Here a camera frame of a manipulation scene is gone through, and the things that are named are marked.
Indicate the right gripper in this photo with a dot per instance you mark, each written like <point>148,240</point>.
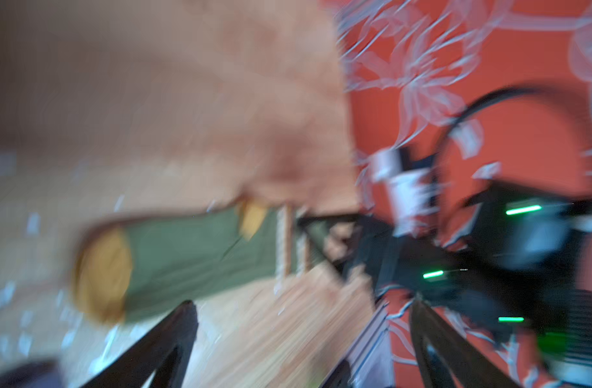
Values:
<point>362,247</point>

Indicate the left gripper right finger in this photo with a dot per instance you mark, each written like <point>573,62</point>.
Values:
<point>445,358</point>

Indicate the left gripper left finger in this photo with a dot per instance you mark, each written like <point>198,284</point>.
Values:
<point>160,358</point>

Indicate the green striped sock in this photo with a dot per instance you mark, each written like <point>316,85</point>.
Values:
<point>131,270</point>

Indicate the purple sock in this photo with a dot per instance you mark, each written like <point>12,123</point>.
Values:
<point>36,374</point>

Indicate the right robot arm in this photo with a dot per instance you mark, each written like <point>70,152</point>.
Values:
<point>516,228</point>

